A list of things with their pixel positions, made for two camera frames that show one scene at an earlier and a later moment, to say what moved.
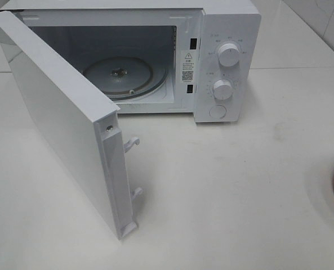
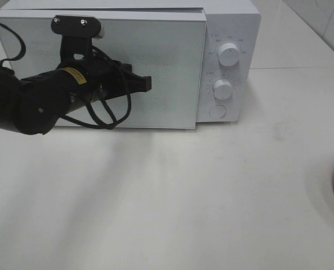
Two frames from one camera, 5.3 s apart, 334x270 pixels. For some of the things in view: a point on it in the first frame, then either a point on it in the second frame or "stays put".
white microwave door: x=85 y=126 to x=169 y=46
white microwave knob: x=228 y=54 stays put
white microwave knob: x=222 y=89 stays put
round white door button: x=217 y=111 stays put
